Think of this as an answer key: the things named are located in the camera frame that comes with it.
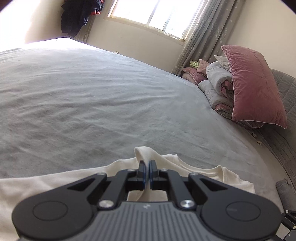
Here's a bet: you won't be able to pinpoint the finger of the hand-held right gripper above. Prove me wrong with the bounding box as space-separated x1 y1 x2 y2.
280 210 296 241

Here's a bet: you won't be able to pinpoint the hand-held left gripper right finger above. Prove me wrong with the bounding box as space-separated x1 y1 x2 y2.
149 160 226 209

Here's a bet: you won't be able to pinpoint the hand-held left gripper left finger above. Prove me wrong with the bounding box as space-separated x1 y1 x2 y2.
67 160 147 210

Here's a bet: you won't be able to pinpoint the cream t-shirt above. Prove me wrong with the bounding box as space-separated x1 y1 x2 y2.
0 146 256 241

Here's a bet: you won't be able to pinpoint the grey cloth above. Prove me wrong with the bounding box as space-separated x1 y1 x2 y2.
276 179 296 210

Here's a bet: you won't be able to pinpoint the small brown scraps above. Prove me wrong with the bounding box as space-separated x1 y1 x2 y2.
251 132 263 146

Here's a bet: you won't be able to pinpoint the grey bed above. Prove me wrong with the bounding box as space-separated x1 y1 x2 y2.
0 37 296 241

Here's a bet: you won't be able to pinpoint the folded grey quilt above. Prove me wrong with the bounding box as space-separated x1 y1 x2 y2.
198 61 265 129

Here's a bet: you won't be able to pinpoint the small pink pillow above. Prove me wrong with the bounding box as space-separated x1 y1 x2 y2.
181 67 204 85

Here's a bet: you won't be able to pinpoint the pink folded cloth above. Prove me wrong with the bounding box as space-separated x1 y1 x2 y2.
197 59 210 77

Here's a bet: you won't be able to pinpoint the grey quilted headboard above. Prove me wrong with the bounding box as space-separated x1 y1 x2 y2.
251 68 296 183

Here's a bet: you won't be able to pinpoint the white pillow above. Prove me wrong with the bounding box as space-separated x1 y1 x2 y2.
214 55 230 71

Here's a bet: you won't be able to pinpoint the large pink velvet pillow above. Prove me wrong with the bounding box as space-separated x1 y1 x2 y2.
221 45 288 129

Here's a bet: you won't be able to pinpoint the grey star-patterned curtain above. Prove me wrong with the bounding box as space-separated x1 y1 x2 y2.
172 0 240 76

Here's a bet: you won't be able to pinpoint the window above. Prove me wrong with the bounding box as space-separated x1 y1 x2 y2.
107 0 204 42

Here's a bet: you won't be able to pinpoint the dark hanging jacket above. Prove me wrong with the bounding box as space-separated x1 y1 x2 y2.
60 0 105 39

